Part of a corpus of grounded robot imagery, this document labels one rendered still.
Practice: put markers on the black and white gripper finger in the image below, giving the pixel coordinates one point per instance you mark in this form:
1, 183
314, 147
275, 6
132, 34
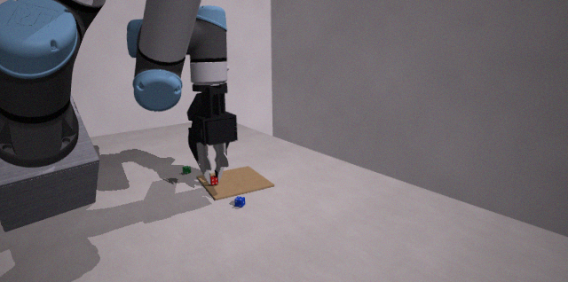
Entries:
200, 153
221, 159

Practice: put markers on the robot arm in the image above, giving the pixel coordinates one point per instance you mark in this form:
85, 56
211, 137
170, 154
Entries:
38, 48

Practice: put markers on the blue die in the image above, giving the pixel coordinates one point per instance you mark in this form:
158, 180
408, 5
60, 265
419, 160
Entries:
239, 201

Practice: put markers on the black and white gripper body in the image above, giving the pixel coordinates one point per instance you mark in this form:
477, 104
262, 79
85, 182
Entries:
219, 128

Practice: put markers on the tan mat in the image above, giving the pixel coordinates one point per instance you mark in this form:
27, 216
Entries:
235, 182

